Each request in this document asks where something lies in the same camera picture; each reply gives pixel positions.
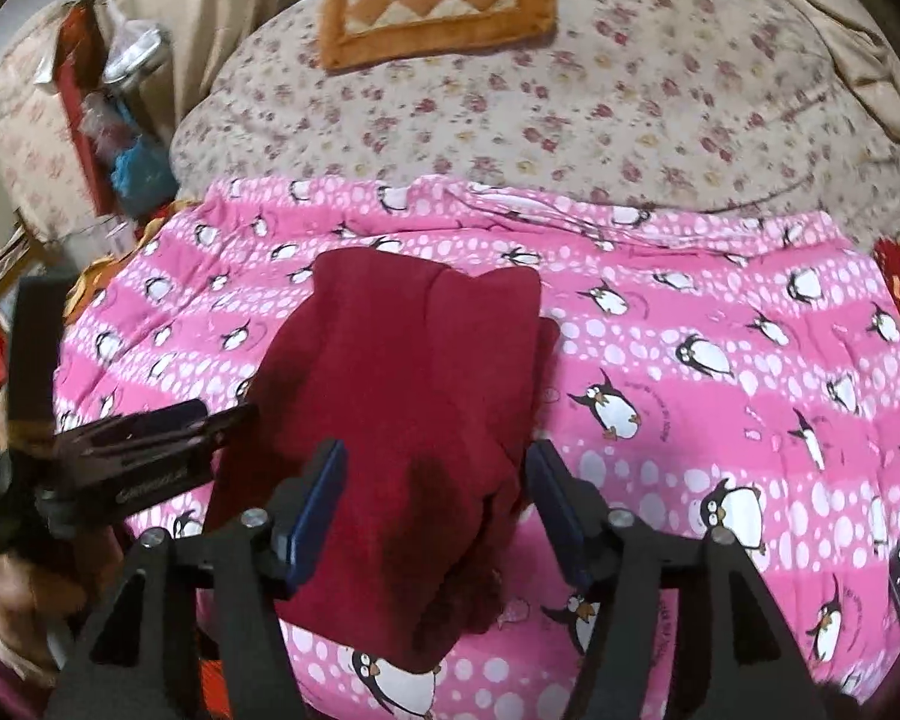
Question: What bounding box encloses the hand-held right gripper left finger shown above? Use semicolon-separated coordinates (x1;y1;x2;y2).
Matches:
45;439;348;720

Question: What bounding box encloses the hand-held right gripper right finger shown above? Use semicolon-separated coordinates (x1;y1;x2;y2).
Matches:
525;439;826;720

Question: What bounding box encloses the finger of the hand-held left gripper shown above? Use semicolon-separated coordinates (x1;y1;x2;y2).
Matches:
56;400;260;467

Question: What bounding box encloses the dark red garment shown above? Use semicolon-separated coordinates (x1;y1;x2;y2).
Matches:
202;246;563;676

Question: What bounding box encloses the person's left hand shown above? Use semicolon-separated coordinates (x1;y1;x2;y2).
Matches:
0;531;127;665

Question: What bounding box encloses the pink penguin print blanket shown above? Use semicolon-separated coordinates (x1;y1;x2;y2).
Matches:
49;174;900;720

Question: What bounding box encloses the brown wooden furniture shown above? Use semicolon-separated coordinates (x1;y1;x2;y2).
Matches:
0;217;53;406

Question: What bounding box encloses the blue plastic bag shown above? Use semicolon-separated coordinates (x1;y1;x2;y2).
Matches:
111;135;177;203

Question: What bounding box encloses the red shelf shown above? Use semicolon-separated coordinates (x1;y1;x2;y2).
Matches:
52;0;121;218

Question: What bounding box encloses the floral cloth cover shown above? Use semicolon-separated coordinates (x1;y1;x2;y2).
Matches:
0;4;98;241

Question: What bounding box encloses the silver metal basin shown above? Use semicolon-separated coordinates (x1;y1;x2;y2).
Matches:
105;26;170;87

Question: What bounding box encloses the floral bed quilt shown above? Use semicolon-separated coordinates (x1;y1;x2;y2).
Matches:
169;0;900;241

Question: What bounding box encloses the orange checkered mat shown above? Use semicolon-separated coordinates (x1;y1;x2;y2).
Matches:
316;0;557;74

